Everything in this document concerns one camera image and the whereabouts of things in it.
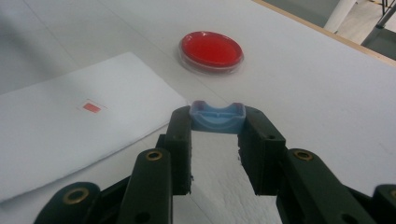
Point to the white desk frame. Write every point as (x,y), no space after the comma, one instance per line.
(339,14)

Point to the small blue stamp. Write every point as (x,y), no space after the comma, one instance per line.
(218,123)

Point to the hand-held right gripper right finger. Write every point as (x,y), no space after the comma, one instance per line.
(261,149)

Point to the wooden table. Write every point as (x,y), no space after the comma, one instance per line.
(348,39)

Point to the round red ink dish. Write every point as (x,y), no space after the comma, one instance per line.
(211,49)

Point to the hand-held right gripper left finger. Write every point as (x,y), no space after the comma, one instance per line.
(180,149)

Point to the white paper sheet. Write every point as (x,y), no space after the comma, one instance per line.
(46,140)

